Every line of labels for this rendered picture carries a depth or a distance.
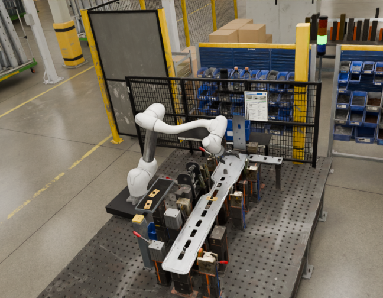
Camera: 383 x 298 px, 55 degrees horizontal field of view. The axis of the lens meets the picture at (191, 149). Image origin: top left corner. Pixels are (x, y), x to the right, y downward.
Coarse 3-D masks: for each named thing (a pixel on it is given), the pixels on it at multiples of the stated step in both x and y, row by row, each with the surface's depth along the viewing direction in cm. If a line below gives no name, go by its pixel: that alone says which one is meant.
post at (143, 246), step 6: (132, 222) 247; (144, 222) 249; (138, 228) 247; (144, 228) 250; (144, 234) 251; (138, 240) 255; (144, 246) 256; (144, 252) 260; (144, 258) 264; (150, 258) 264; (144, 264) 268; (150, 264) 265
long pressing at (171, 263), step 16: (224, 160) 323; (240, 160) 320; (224, 176) 303; (224, 192) 285; (192, 224) 259; (208, 224) 257; (176, 240) 247; (192, 240) 246; (176, 256) 236; (192, 256) 234; (176, 272) 225
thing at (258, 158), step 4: (256, 156) 323; (260, 156) 322; (264, 156) 321; (268, 156) 321; (252, 160) 318; (256, 160) 318; (260, 160) 317; (264, 160) 316; (268, 160) 315; (272, 160) 315; (276, 160) 314
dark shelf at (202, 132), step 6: (180, 132) 370; (186, 132) 369; (192, 132) 367; (198, 132) 366; (204, 132) 364; (252, 132) 353; (258, 132) 352; (180, 138) 364; (186, 138) 361; (192, 138) 358; (198, 138) 356; (252, 138) 344; (258, 138) 342; (264, 138) 341; (270, 138) 340; (246, 144) 338; (258, 144) 334; (264, 144) 332
